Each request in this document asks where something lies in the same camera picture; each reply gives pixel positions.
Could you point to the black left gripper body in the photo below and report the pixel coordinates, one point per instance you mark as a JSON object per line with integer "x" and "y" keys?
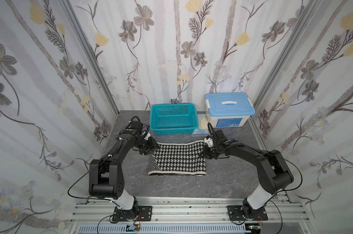
{"x": 150, "y": 145}

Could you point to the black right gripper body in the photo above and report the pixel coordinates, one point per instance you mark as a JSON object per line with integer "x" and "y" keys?
{"x": 209, "y": 149}

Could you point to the black white houndstooth scarf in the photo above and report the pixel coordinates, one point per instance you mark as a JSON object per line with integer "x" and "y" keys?
{"x": 178, "y": 159}

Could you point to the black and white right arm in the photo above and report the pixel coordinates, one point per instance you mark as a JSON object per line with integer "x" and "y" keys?
{"x": 273, "y": 172}

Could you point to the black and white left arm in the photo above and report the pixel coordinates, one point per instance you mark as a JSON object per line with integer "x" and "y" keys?
{"x": 106, "y": 176}

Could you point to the teal plastic basket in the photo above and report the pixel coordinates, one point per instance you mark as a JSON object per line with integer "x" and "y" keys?
{"x": 169, "y": 119}

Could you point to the clear bag with yellow contents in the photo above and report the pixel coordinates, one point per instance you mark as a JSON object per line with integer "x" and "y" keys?
{"x": 203, "y": 125}

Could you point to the white box with blue lid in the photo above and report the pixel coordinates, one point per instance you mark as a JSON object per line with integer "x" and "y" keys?
{"x": 225, "y": 110}

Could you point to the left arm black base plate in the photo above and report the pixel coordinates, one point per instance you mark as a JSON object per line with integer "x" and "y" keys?
{"x": 137, "y": 213}

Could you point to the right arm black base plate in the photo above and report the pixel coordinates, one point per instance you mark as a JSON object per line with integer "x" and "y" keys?
{"x": 246, "y": 213}

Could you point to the aluminium rail frame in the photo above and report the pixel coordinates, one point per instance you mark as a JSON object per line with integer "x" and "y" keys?
{"x": 285, "y": 216}

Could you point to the white slotted cable duct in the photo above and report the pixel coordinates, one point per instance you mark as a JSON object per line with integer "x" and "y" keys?
{"x": 163, "y": 229}

